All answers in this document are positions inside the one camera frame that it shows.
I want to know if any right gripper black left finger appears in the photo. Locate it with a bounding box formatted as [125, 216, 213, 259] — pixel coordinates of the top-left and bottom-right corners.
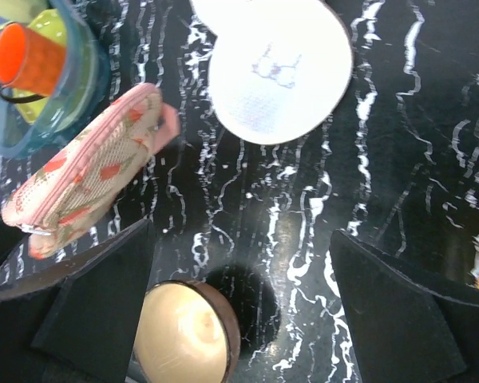
[0, 219, 154, 382]

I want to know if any teal plastic tub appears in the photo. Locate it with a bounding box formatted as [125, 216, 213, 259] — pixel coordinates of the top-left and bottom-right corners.
[0, 1, 109, 158]

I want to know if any pink floral mesh laundry bag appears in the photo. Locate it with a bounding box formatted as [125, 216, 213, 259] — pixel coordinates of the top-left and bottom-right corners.
[1, 83, 180, 259]

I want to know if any orange mug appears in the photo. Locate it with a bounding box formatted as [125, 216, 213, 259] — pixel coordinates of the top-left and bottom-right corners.
[0, 22, 66, 97]

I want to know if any round white mesh laundry bag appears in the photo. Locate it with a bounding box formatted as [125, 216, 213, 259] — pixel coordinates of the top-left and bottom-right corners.
[191, 0, 354, 144]

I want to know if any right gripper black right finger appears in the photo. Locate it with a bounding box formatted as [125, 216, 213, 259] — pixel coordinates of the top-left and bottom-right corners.
[330, 230, 479, 383]

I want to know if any beige bowl with brown rim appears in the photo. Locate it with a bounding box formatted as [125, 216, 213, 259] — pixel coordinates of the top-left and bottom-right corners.
[133, 280, 241, 383]

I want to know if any green dotted plate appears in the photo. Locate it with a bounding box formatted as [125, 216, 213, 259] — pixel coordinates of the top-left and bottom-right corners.
[14, 9, 67, 125]

